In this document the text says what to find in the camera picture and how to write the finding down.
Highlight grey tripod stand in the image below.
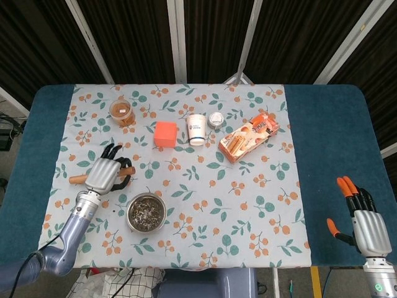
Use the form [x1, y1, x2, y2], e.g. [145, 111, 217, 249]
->
[223, 63, 256, 85]

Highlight orange biscuit box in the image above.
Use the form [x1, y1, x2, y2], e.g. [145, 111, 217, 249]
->
[219, 112, 282, 163]

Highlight stainless steel bowl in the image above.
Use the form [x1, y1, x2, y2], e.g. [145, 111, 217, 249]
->
[125, 192, 167, 232]

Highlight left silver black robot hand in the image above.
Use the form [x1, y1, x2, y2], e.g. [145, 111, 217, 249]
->
[84, 144, 133, 196]

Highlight orange cube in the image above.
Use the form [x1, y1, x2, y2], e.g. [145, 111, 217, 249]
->
[154, 121, 179, 148]

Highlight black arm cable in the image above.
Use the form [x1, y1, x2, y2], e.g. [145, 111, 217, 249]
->
[9, 235, 65, 298]

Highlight blue velvet table cover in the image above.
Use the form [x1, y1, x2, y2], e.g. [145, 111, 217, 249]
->
[0, 84, 397, 268]

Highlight grey-blue robot torso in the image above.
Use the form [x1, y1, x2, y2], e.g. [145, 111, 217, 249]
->
[151, 268, 258, 298]

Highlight small clear jar silver lid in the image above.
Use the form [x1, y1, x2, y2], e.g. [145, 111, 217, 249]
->
[207, 112, 225, 130]

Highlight right silver hand orange fingertips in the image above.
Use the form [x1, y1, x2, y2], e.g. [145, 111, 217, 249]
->
[326, 176, 392, 258]

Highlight crushed dark and white bits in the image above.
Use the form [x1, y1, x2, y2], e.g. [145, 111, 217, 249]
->
[130, 198, 164, 226]

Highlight white frame pole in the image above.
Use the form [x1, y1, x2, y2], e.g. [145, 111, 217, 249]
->
[238, 0, 265, 84]
[313, 0, 386, 85]
[65, 0, 115, 84]
[166, 0, 187, 84]

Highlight wooden rolling pin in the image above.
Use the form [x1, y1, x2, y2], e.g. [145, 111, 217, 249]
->
[68, 166, 136, 185]

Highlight floral print tablecloth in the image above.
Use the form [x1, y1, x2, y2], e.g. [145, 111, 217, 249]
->
[34, 83, 312, 269]

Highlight white checkered bag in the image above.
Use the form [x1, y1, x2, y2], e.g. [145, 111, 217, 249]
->
[66, 267, 165, 298]

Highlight white paper cup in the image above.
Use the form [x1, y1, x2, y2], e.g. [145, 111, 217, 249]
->
[185, 113, 207, 146]

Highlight black equipment with cables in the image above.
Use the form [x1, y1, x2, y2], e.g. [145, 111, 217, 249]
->
[0, 113, 28, 153]

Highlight clear jar of orange snacks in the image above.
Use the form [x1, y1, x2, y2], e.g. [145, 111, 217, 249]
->
[109, 99, 136, 127]

